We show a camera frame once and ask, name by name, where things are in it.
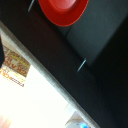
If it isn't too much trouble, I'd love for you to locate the orange-red plastic bowl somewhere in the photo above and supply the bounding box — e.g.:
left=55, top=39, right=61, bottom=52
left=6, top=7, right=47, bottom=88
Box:
left=37, top=0, right=91, bottom=28

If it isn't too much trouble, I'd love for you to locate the dark brown wooden dresser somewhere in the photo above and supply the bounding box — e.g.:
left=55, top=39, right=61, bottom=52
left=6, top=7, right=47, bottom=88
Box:
left=0, top=0, right=128, bottom=128

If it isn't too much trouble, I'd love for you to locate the yellow red snack box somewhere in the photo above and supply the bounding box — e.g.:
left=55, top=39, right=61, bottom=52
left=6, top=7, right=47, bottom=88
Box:
left=0, top=45, right=32, bottom=89

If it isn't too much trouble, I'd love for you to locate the silver drawer handle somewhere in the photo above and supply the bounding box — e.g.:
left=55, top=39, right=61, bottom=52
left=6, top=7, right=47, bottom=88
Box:
left=26, top=0, right=36, bottom=13
left=76, top=57, right=88, bottom=73

